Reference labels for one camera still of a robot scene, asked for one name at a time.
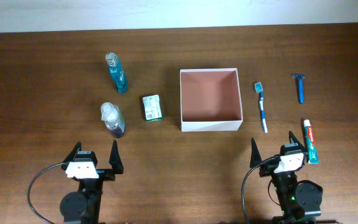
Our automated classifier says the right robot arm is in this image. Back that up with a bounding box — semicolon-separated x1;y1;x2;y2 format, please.
244;132;323;223

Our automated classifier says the blue disposable razor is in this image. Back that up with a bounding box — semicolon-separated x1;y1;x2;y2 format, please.
292;73;305;104

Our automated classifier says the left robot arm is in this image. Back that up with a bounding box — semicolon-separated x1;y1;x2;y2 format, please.
60;140;124;224

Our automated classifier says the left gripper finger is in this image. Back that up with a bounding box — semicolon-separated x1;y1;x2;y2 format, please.
63;141;81;163
109;140;124;174

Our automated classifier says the green white soap box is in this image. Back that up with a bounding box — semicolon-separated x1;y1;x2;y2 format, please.
142;95;163;122

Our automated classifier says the blue white toothbrush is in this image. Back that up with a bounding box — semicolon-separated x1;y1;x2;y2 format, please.
254;82;268;134

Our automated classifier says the teal mouthwash bottle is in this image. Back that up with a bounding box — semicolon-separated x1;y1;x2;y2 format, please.
105;52;128;93

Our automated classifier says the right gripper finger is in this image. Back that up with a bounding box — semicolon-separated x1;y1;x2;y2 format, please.
288;131;306;152
250;138;262;168

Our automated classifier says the Colgate toothpaste tube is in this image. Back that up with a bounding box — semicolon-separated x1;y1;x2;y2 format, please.
303;119;319;164

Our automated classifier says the white open cardboard box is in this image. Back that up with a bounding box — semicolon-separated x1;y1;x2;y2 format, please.
180;68;244;132

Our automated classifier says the purple pump soap bottle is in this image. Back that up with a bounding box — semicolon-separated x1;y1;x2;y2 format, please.
101;102;126;138

